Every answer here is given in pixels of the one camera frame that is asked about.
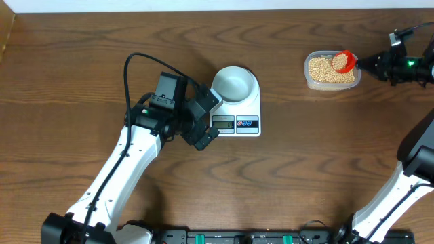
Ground red measuring scoop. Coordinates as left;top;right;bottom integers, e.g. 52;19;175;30
331;50;357;74

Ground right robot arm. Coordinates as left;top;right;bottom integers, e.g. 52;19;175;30
331;30;433;243

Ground black mounting rail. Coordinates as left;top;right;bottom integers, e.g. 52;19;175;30
149;229;415;244

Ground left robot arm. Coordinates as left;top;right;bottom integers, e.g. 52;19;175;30
41;72;222;243

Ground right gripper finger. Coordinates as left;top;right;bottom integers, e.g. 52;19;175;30
356;54;382;68
359;66;379;79

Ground white digital kitchen scale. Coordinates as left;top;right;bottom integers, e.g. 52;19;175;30
210;71;261;137

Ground grey bowl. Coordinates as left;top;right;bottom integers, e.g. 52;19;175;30
212;66;256;103

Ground soybeans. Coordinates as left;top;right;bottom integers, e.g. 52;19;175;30
308;56;355;83

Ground clear plastic container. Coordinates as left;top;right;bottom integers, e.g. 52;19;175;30
304;50;361;91

